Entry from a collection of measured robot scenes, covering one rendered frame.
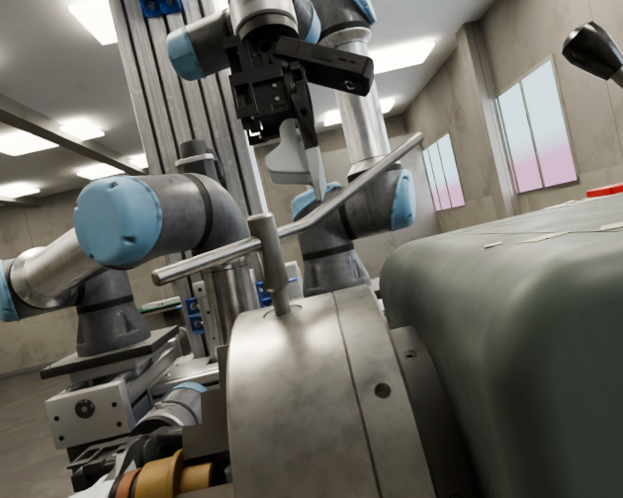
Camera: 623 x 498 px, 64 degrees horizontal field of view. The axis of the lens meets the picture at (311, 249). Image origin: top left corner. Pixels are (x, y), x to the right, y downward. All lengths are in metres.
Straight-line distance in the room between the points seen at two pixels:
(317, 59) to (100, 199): 0.33
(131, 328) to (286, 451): 0.80
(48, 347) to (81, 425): 10.39
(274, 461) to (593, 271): 0.22
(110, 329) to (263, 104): 0.68
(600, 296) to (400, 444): 0.15
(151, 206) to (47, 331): 10.70
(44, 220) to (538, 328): 11.10
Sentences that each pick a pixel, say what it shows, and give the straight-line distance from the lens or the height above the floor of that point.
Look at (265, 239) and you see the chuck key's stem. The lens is 0.40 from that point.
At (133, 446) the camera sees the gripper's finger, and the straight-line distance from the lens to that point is 0.58.
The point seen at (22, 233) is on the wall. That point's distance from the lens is 11.44.
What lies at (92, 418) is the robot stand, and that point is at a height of 1.07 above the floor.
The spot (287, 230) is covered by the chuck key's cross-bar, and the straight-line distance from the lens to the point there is 0.42.
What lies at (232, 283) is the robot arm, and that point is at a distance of 0.78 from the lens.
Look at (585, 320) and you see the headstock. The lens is 0.26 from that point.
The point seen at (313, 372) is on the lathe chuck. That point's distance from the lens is 0.36.
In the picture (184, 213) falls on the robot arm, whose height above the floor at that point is 1.36.
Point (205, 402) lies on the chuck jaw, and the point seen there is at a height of 1.16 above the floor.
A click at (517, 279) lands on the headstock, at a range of 0.27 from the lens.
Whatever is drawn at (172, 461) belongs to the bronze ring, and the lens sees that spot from 0.50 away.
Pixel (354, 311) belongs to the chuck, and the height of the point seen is 1.23.
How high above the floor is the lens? 1.29
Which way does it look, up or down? 1 degrees down
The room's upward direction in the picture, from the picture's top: 13 degrees counter-clockwise
